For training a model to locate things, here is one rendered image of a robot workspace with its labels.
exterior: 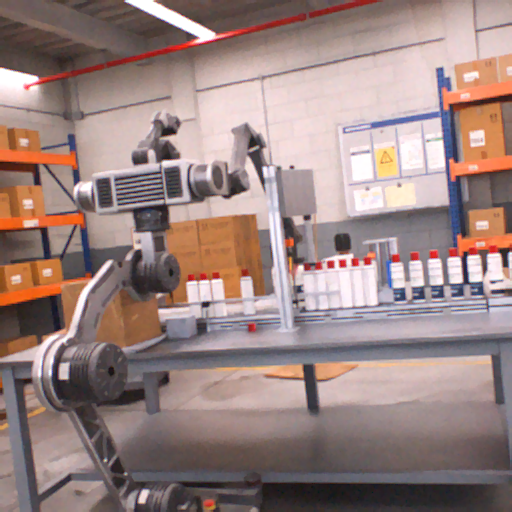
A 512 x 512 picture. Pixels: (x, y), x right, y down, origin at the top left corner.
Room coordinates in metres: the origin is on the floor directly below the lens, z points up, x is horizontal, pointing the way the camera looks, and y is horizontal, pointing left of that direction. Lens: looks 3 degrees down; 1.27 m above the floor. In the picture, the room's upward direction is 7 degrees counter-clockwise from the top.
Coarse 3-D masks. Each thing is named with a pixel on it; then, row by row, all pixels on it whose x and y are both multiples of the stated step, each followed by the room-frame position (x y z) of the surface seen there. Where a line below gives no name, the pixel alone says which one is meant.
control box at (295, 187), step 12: (276, 180) 2.59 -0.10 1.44; (288, 180) 2.58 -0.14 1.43; (300, 180) 2.62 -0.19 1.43; (312, 180) 2.66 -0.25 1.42; (288, 192) 2.58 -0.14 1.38; (300, 192) 2.62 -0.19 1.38; (312, 192) 2.66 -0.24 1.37; (288, 204) 2.57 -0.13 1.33; (300, 204) 2.61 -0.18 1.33; (312, 204) 2.65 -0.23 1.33; (288, 216) 2.57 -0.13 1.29
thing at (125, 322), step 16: (64, 288) 2.64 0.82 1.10; (80, 288) 2.60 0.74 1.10; (64, 304) 2.65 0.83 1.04; (112, 304) 2.53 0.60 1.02; (128, 304) 2.56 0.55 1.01; (144, 304) 2.65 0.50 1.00; (112, 320) 2.54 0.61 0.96; (128, 320) 2.55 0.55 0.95; (144, 320) 2.64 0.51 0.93; (96, 336) 2.58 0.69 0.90; (112, 336) 2.54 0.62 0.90; (128, 336) 2.54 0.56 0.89; (144, 336) 2.62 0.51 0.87
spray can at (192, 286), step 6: (192, 276) 2.89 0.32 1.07; (192, 282) 2.88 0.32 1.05; (192, 288) 2.88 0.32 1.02; (198, 288) 2.90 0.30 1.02; (192, 294) 2.88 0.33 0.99; (198, 294) 2.89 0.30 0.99; (192, 300) 2.88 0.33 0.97; (198, 300) 2.89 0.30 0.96; (192, 306) 2.88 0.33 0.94; (198, 306) 2.88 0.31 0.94; (192, 312) 2.88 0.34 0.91; (198, 312) 2.88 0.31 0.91; (198, 318) 2.88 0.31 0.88
